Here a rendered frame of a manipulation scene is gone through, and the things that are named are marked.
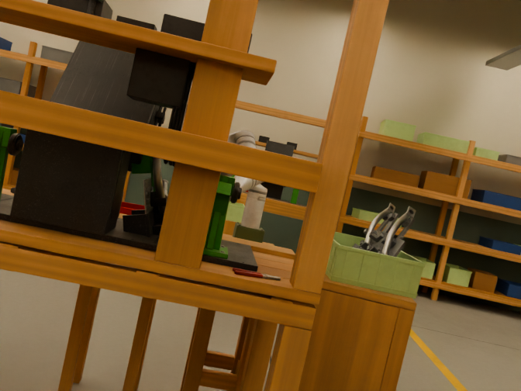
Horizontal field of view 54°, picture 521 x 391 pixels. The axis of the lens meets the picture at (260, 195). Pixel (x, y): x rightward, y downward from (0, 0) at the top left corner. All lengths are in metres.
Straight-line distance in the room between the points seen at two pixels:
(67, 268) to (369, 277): 1.37
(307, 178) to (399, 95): 6.30
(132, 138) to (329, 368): 1.44
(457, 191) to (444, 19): 2.50
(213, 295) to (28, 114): 0.75
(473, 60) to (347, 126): 6.63
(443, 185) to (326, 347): 5.15
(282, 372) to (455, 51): 6.86
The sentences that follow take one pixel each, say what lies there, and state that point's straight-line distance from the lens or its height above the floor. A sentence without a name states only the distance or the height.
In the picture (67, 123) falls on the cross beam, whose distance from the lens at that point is 1.56.
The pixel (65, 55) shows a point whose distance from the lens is 7.54.
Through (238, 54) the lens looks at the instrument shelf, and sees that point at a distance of 1.54.
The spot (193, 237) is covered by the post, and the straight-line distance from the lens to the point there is 1.57.
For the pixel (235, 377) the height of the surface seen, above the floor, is 0.24.
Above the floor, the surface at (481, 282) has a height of 0.37.
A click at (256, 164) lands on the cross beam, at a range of 1.50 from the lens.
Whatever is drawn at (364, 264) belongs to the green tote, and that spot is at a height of 0.90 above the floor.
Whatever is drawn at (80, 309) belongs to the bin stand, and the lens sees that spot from 2.47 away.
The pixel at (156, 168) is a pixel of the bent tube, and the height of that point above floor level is 1.14.
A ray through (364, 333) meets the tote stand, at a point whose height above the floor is 0.60.
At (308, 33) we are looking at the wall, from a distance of 7.72.
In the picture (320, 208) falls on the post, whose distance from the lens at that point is 1.59.
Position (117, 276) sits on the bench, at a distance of 1.62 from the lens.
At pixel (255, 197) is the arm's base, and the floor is 1.08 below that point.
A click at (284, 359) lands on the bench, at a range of 1.68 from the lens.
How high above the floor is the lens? 1.22
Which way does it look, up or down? 3 degrees down
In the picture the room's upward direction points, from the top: 13 degrees clockwise
